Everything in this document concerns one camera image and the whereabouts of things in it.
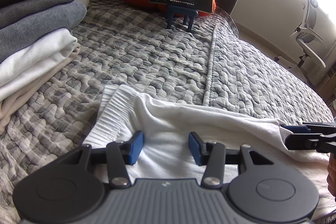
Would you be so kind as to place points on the white folded garment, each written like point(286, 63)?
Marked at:
point(34, 58)

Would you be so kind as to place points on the white pants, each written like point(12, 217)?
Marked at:
point(170, 121)

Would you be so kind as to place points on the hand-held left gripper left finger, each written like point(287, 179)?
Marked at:
point(136, 148)

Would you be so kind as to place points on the grey checkered quilt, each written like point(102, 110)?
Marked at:
point(147, 56)

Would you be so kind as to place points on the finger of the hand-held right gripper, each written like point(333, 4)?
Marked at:
point(315, 127)
point(304, 141)

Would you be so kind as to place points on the blue phone stand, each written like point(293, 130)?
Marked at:
point(181, 14)

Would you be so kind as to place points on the person's right hand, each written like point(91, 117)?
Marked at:
point(332, 176)

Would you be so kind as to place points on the dark grey folded garment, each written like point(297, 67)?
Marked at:
point(34, 5)

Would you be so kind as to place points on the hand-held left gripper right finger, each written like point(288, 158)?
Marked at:
point(195, 148)

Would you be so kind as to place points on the grey office chair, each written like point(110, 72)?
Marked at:
point(309, 37)

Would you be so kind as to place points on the beige folded garment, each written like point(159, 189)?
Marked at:
point(31, 92)

